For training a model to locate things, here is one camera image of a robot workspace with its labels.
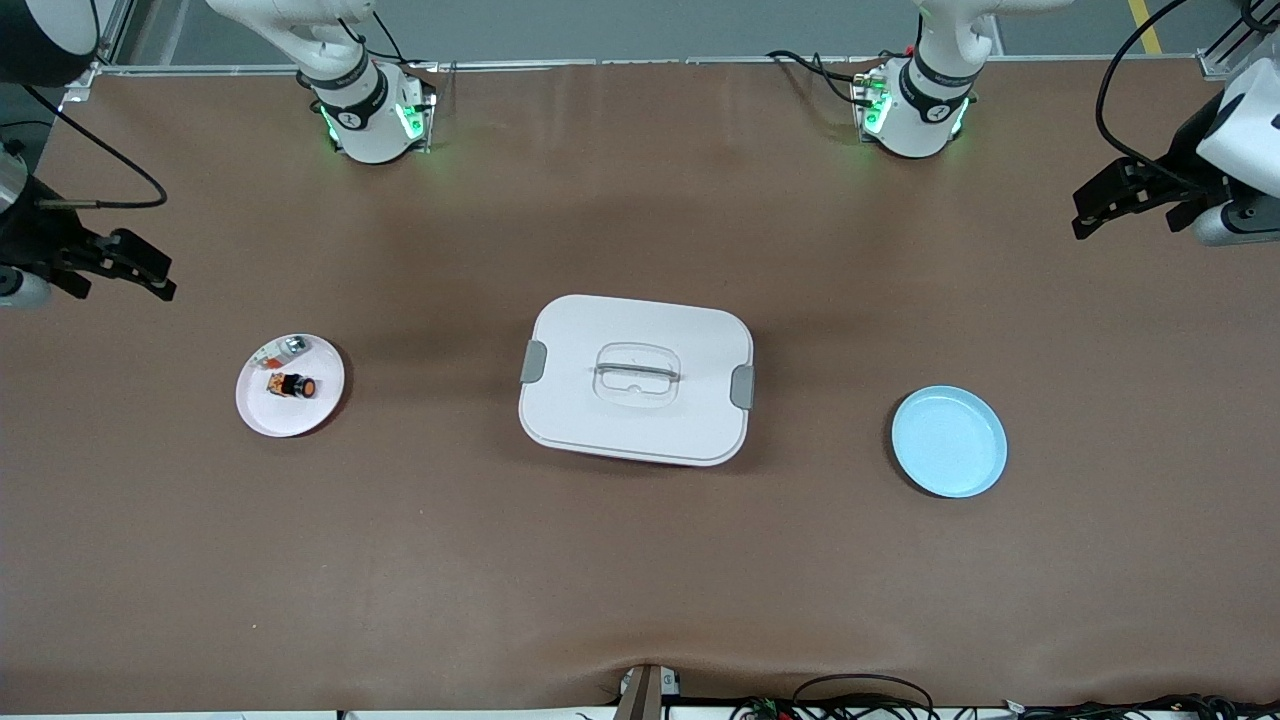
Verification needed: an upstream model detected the pink round plate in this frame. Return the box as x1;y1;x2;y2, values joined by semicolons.
235;333;347;439

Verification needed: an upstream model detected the light blue round plate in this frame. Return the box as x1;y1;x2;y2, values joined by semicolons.
891;385;1009;499

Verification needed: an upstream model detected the white lidded container box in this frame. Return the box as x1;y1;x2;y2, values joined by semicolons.
518;294;756;468

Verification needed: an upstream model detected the brown table cover sheet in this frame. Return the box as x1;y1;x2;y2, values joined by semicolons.
0;58;1280;716

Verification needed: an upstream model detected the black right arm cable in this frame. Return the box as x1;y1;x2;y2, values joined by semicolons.
20;85;169;209

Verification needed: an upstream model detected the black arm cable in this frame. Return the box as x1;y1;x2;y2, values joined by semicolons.
1097;0;1216;191
20;85;169;209

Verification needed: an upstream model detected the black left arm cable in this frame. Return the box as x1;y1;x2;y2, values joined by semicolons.
1097;0;1216;191

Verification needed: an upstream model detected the aluminium frame profile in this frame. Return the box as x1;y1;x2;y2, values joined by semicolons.
1195;0;1280;81
60;0;136;101

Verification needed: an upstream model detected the black cable bundle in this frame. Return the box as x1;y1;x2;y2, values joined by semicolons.
1000;692;1280;720

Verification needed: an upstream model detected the clear container lid handle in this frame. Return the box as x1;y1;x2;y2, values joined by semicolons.
593;362;683;387

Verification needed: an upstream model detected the black looped cable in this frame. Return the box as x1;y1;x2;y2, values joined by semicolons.
790;673;938;720

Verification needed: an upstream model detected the brown camera mount post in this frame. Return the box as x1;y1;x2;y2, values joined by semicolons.
612;663;665;720

